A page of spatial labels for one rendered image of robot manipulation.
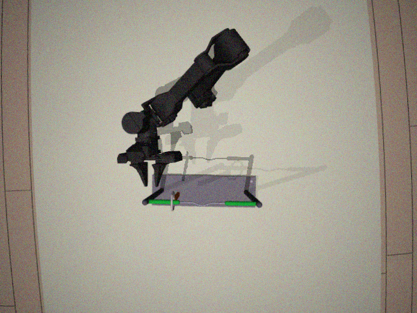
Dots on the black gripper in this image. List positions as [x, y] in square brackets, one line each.
[161, 160]

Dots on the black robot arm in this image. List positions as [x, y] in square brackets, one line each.
[196, 84]

